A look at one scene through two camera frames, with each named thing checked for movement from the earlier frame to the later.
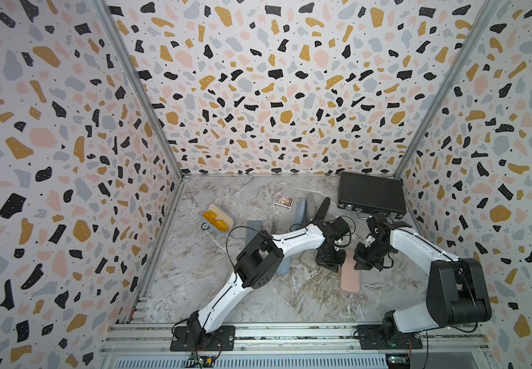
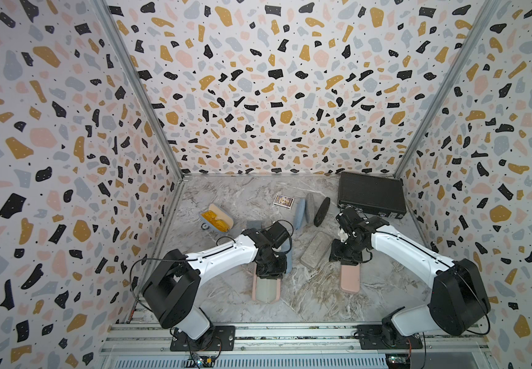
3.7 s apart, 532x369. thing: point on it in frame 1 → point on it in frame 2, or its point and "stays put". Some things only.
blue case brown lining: [300, 212] stays put
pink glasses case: [350, 282] stays put
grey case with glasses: [310, 211] stays put
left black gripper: [332, 267] → [278, 274]
